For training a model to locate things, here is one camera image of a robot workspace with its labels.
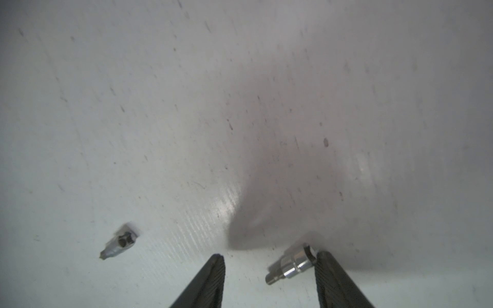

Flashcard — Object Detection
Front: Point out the silver socket bit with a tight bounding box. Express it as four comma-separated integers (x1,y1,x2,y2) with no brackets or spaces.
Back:
265,243,317,286
99,224,139,260

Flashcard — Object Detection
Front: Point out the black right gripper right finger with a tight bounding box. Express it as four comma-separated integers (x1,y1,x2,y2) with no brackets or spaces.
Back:
315,251,374,308

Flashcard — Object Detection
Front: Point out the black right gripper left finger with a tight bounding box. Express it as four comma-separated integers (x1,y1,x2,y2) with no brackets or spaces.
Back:
170,254,226,308

